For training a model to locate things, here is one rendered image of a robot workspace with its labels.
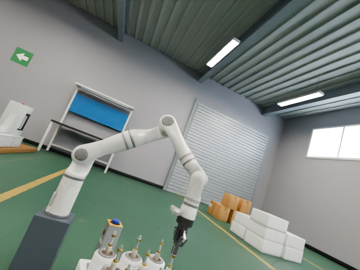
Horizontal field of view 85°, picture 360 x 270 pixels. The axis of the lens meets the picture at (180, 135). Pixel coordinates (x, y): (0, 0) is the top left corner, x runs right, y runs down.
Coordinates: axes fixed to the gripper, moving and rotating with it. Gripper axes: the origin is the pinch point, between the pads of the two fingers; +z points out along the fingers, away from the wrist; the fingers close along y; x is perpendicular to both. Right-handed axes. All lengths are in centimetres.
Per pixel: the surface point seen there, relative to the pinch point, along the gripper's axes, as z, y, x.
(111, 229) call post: 6.1, 19.4, 26.5
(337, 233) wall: -29, 285, -486
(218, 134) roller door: -195, 514, -218
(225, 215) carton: 20, 318, -213
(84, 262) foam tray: 17.7, 8.6, 32.4
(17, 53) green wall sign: -164, 494, 389
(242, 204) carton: -13, 322, -248
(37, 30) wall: -246, 495, 377
